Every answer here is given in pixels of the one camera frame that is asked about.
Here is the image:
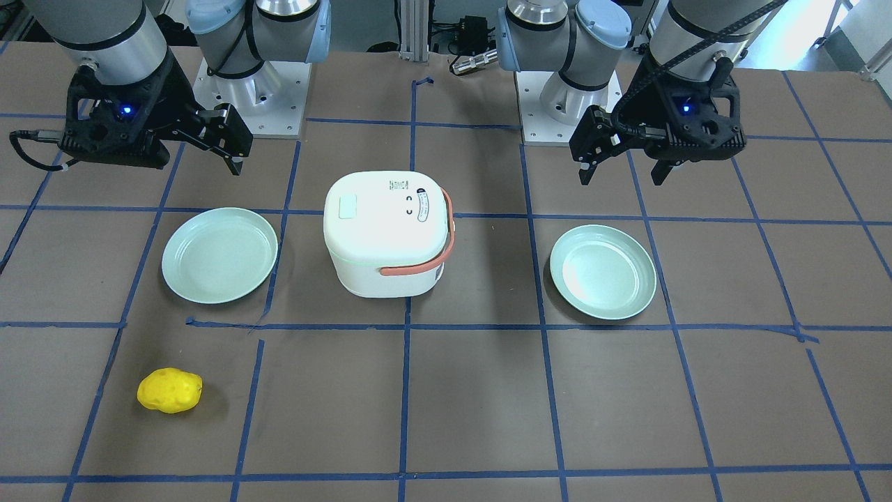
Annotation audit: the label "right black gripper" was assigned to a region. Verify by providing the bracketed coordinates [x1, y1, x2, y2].
[59, 51, 254, 176]

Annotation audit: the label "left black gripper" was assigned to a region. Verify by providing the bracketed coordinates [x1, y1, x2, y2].
[568, 54, 746, 185]

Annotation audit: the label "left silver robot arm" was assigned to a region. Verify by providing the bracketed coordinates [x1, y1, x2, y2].
[495, 1, 783, 185]

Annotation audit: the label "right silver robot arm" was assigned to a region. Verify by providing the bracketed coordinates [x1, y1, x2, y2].
[9, 1, 332, 176]

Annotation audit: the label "green plate near potato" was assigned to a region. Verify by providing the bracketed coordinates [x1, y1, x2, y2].
[160, 207, 279, 305]

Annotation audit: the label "green plate far side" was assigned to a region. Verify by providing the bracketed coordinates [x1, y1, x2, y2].
[548, 225, 657, 321]

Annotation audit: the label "yellow toy potato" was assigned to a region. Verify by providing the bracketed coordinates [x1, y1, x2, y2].
[136, 367, 203, 414]

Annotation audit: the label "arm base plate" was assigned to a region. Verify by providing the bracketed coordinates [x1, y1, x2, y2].
[515, 71, 622, 146]
[192, 60, 314, 139]

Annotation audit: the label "white rice cooker pink handle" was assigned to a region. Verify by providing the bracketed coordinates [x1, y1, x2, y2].
[323, 169, 456, 298]

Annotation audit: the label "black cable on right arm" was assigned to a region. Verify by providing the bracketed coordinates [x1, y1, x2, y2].
[8, 130, 77, 173]

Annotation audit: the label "aluminium frame post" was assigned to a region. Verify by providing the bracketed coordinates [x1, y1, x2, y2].
[397, 0, 430, 64]

